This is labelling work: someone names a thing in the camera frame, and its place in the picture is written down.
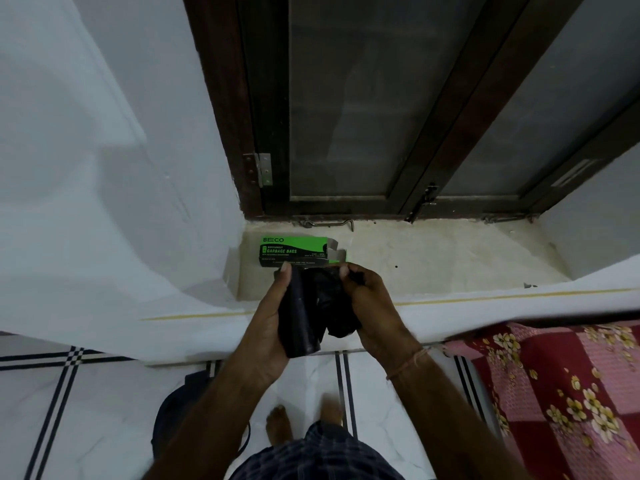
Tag person's left hand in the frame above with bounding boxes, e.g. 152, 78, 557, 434
233, 261, 294, 390

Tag red floral bedsheet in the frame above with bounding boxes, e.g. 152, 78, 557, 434
440, 320, 640, 480

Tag person's right hand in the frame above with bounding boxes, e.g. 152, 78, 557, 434
338, 263, 424, 371

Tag metal window hinge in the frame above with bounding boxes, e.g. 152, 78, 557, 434
243, 153, 274, 188

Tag dark wooden window frame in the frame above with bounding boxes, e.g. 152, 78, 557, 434
181, 0, 640, 223

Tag person's left foot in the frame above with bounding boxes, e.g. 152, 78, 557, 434
265, 405, 294, 447

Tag person's left forearm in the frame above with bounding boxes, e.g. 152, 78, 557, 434
142, 356, 288, 480

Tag black garbage bag roll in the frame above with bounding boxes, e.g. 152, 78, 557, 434
277, 267, 365, 359

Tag person's right forearm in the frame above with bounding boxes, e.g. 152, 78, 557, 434
382, 345, 521, 480

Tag dark checkered shorts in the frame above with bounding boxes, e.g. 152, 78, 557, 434
227, 421, 437, 480

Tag orange wrist thread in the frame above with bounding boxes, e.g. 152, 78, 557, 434
385, 345, 435, 381

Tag person's right foot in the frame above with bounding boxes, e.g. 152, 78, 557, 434
318, 392, 346, 426

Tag metal window stay hook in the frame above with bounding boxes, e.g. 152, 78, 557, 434
299, 219, 356, 232

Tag metal window latch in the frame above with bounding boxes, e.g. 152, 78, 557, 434
406, 184, 440, 224

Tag person's foot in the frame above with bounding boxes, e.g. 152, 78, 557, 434
318, 392, 346, 426
265, 405, 294, 447

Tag green garbage bag box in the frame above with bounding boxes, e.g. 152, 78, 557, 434
258, 236, 348, 268

